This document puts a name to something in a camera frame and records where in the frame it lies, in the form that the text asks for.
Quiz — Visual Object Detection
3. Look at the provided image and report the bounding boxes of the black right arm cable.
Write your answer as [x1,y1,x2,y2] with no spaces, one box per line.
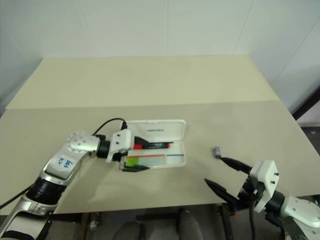
[249,183,287,240]

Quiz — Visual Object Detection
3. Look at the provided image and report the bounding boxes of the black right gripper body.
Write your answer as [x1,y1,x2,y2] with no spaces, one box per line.
[233,174,264,213]

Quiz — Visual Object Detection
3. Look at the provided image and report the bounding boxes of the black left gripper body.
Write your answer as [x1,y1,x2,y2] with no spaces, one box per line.
[112,150,128,173]

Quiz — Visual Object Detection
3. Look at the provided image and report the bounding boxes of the dark rounded shape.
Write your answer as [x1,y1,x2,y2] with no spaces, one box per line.
[117,219,146,240]
[177,208,209,240]

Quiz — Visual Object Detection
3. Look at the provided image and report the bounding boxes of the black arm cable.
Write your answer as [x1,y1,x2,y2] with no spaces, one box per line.
[0,118,128,210]
[249,183,287,240]

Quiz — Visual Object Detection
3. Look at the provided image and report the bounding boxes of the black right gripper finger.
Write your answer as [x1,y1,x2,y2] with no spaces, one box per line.
[221,156,253,176]
[204,177,241,205]

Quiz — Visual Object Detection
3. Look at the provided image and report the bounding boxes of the pale blue green-capped highlighter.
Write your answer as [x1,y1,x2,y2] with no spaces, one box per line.
[124,154,167,168]

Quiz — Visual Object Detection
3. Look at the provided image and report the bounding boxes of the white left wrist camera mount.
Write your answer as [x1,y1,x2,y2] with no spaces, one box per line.
[104,128,134,164]

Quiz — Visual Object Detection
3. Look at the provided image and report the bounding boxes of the black marker with red cap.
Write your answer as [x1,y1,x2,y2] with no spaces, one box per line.
[133,141,174,151]

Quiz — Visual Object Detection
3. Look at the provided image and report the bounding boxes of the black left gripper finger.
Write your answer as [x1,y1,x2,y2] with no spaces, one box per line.
[122,165,151,174]
[133,136,151,145]

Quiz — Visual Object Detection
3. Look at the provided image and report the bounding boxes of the black metal table leg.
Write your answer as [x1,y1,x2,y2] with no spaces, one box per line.
[215,203,237,240]

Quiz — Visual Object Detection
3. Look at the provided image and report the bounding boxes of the white plastic pencil case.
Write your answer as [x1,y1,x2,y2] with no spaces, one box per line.
[121,119,187,170]

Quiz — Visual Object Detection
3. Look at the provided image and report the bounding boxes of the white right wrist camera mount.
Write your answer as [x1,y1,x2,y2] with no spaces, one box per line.
[248,159,279,214]

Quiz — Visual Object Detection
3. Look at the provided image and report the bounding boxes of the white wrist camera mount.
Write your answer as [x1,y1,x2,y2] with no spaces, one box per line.
[104,128,134,164]
[248,159,279,214]

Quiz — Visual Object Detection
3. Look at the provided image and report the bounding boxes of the rusty metal table leg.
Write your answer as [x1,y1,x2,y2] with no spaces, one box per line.
[81,212,100,240]

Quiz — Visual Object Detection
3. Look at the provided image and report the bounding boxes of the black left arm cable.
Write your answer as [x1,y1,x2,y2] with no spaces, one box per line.
[0,118,128,210]

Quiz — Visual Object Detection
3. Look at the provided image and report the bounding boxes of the dark metal frame bar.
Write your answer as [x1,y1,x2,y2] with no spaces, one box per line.
[292,87,320,121]

